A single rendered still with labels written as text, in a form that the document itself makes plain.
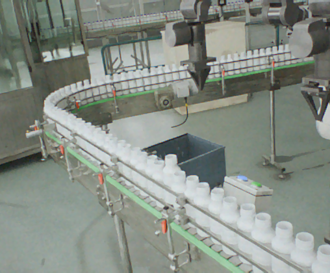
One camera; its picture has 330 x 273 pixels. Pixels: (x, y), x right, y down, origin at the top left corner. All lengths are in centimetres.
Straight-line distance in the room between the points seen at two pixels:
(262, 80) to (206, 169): 163
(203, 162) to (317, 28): 116
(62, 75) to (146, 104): 375
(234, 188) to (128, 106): 190
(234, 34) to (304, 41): 492
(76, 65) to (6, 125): 251
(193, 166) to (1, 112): 303
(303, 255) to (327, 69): 41
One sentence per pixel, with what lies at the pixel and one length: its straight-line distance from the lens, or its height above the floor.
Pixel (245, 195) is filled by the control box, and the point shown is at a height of 110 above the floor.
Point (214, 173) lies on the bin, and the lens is 195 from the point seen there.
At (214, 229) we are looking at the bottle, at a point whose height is 106.
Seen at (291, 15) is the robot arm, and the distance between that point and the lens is 145.
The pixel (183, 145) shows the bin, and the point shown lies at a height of 88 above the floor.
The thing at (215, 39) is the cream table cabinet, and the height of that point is 100.
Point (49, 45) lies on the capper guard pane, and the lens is 657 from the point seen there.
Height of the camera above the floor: 170
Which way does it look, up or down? 21 degrees down
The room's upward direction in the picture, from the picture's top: 7 degrees counter-clockwise
